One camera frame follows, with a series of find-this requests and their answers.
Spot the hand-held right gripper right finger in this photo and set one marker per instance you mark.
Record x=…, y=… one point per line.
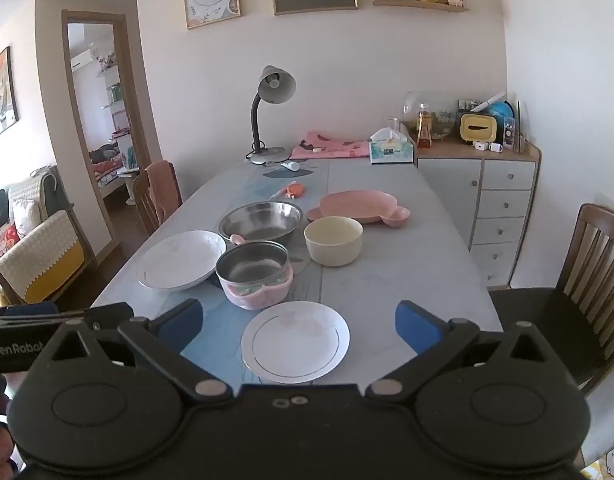
x=418, y=327

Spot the pink bear-shaped plate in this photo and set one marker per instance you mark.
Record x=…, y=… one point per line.
x=359, y=206

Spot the wooden wall shelf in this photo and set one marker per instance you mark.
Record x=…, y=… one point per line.
x=419, y=5

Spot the large stainless steel bowl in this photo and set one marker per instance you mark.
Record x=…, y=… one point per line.
x=262, y=220

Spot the dark wooden slatted chair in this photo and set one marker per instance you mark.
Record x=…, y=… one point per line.
x=532, y=325

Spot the orange correction tape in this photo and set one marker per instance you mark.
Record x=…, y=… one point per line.
x=295, y=190

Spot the pink garment on chair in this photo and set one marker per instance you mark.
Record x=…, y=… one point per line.
x=164, y=190

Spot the white air conditioner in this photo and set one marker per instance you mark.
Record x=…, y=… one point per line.
x=82, y=59

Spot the white wooden-top cabinet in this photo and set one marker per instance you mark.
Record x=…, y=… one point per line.
x=502, y=200

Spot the pink printed cloth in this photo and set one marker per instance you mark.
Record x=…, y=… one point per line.
x=332, y=146

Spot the silver lamp base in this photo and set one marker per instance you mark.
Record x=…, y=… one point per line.
x=274, y=82

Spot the sofa with cream cover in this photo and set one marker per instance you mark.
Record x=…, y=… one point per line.
x=42, y=250

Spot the blue globe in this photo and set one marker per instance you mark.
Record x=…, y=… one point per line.
x=501, y=110

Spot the white round plate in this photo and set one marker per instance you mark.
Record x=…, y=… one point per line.
x=179, y=260
x=295, y=342

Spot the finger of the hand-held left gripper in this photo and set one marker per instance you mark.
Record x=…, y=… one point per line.
x=104, y=314

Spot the teal tissue box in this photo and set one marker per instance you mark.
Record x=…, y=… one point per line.
x=391, y=150

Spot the cream round bowl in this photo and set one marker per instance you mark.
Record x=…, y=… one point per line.
x=333, y=242

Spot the amber glass bottle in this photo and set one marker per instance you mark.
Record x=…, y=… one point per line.
x=424, y=130

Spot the white cream tube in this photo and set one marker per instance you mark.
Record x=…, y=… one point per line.
x=290, y=165

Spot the pink pot with steel liner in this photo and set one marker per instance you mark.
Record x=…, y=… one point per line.
x=252, y=296

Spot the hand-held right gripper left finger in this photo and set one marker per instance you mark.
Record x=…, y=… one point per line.
x=181, y=324

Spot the wooden door frame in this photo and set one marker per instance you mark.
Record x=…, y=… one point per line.
x=147, y=135

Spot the black framed wall picture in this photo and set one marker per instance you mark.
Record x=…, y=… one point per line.
x=1, y=92

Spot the cartoon printed cloth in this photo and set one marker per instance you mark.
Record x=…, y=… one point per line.
x=609, y=462

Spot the large clear glass jar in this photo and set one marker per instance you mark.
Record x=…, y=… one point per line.
x=442, y=115

